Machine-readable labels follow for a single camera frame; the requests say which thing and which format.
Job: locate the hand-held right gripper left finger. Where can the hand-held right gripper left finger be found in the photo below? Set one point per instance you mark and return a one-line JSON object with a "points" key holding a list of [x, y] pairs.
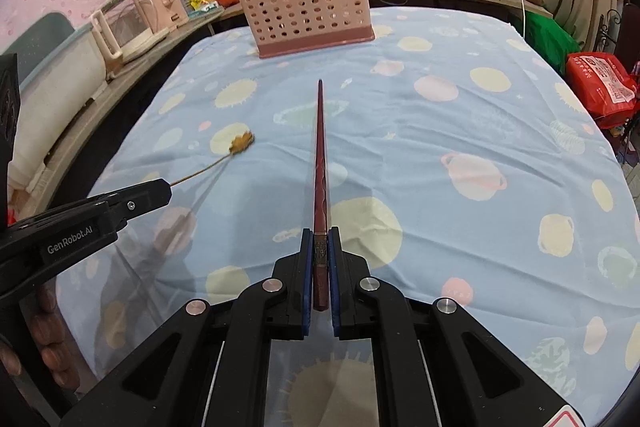
{"points": [[305, 282]]}

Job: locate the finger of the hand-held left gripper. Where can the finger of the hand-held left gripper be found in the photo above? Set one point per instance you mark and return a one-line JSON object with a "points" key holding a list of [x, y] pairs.
{"points": [[145, 197]]}

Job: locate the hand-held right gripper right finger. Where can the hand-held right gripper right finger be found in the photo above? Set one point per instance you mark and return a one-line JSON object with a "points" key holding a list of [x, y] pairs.
{"points": [[337, 282]]}

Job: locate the gold leaf-tipped stirring stick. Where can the gold leaf-tipped stirring stick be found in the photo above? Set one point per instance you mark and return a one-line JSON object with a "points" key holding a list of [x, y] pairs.
{"points": [[242, 142]]}

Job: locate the dark red chopstick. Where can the dark red chopstick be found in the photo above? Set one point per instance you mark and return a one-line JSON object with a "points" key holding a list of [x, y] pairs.
{"points": [[320, 157]]}

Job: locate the pink perforated utensil basket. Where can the pink perforated utensil basket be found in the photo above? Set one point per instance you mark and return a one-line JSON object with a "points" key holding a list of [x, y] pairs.
{"points": [[300, 7]]}

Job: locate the person's left hand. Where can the person's left hand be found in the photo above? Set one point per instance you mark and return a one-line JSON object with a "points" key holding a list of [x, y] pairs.
{"points": [[50, 347]]}

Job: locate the blue planet print blanket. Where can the blue planet print blanket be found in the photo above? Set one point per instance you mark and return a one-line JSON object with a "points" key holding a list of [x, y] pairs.
{"points": [[400, 157]]}

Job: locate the white storage box blue lid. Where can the white storage box blue lid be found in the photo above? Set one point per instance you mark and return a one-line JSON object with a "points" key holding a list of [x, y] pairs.
{"points": [[55, 87]]}

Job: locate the white glass electric kettle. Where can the white glass electric kettle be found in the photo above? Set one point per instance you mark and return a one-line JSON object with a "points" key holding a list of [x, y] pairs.
{"points": [[130, 32]]}

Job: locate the teal chair backrest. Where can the teal chair backrest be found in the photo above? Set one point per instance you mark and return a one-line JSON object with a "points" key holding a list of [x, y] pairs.
{"points": [[40, 32]]}

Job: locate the green bag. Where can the green bag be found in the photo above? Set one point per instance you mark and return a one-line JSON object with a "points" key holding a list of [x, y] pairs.
{"points": [[545, 42]]}

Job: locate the red plastic bag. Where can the red plastic bag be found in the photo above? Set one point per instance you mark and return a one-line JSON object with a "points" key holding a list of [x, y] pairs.
{"points": [[600, 82]]}

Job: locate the black metal chair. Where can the black metal chair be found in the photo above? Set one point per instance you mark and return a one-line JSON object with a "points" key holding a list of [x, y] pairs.
{"points": [[622, 32]]}

